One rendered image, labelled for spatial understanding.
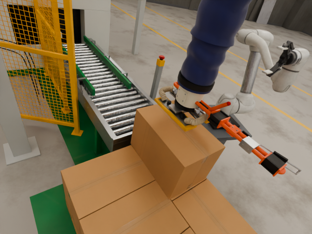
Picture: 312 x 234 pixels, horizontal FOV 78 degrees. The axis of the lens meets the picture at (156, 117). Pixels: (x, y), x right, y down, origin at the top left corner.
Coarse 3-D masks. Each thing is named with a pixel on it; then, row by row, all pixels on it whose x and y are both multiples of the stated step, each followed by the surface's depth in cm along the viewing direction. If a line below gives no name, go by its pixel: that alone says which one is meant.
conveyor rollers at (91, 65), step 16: (80, 48) 304; (80, 64) 271; (96, 64) 276; (96, 80) 242; (112, 80) 253; (96, 96) 220; (112, 96) 224; (112, 112) 202; (112, 128) 188; (128, 128) 189
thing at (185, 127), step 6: (156, 102) 133; (162, 102) 131; (168, 102) 128; (162, 108) 129; (168, 108) 127; (168, 114) 125; (174, 114) 123; (180, 114) 122; (174, 120) 121; (180, 120) 120; (180, 126) 118; (186, 126) 117; (192, 126) 118
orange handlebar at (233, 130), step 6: (174, 84) 131; (198, 102) 118; (204, 102) 120; (204, 108) 115; (222, 126) 106; (228, 126) 108; (234, 126) 106; (228, 132) 105; (234, 132) 102; (240, 132) 103; (240, 138) 100; (252, 150) 95; (258, 150) 97; (264, 150) 96; (258, 156) 93; (264, 156) 93; (282, 174) 88
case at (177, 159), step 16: (144, 112) 148; (160, 112) 152; (144, 128) 146; (160, 128) 138; (176, 128) 141; (144, 144) 152; (160, 144) 132; (176, 144) 129; (192, 144) 132; (208, 144) 135; (144, 160) 158; (160, 160) 137; (176, 160) 121; (192, 160) 121; (208, 160) 134; (160, 176) 143; (176, 176) 125; (192, 176) 136; (176, 192) 139
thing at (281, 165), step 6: (270, 156) 91; (276, 156) 92; (264, 162) 92; (270, 162) 89; (276, 162) 89; (282, 162) 90; (270, 168) 90; (276, 168) 87; (282, 168) 87; (276, 174) 87
